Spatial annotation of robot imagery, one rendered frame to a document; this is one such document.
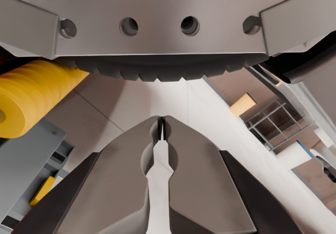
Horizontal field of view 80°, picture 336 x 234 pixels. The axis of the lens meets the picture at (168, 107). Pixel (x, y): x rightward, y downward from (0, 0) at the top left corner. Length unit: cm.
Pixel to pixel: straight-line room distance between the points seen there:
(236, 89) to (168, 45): 582
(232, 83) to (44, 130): 549
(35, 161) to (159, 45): 49
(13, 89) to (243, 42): 20
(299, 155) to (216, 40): 647
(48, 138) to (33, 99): 41
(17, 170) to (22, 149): 6
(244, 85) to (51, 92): 582
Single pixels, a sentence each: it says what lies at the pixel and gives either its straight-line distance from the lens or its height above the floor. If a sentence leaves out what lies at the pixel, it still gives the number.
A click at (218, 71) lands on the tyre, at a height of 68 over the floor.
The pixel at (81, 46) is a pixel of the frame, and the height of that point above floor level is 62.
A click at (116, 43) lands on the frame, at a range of 16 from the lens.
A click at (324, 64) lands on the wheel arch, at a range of 40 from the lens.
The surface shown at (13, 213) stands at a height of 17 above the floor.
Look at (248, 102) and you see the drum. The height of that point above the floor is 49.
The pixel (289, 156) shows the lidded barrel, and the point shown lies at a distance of 662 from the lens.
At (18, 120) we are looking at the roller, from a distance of 24.
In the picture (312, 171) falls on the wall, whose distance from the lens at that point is 819.
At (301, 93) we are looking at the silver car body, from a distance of 40.
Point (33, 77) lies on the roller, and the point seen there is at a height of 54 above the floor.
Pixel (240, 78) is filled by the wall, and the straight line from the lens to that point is 590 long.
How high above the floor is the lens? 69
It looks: 19 degrees down
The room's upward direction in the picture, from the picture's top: 48 degrees clockwise
